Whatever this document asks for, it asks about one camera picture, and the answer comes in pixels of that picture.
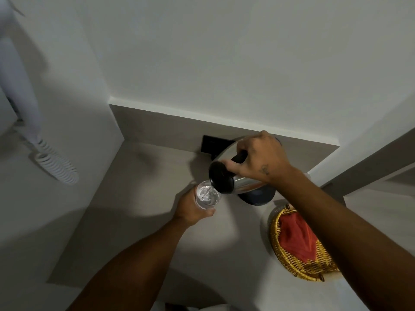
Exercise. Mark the person's left hand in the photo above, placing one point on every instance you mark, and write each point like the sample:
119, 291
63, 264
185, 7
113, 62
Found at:
188, 210

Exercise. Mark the person's right hand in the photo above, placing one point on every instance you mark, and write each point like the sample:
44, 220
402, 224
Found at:
262, 158

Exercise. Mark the person's right thumb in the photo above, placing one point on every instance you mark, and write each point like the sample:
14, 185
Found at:
231, 165

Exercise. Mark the person's left thumb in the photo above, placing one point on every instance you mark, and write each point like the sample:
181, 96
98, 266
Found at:
207, 213

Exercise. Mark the steel kettle with black lid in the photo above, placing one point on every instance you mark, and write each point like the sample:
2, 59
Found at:
223, 178

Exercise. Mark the clear drinking glass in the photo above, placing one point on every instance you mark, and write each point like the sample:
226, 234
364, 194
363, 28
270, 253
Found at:
207, 194

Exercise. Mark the person's right forearm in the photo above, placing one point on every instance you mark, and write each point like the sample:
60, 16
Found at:
343, 242

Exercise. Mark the person's left forearm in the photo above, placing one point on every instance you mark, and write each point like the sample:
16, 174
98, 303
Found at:
129, 272

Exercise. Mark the dark round kettle base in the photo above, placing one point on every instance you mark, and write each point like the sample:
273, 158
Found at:
257, 197

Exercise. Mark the red cloth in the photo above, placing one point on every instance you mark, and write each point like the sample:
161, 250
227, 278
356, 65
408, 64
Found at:
296, 238

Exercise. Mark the yellow wicker basket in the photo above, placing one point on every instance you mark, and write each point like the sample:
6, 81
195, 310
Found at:
291, 262

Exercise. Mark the black wall socket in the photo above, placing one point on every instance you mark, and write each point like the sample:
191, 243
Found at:
210, 145

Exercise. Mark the white wall handset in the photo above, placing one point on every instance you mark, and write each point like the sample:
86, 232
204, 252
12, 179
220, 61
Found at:
16, 87

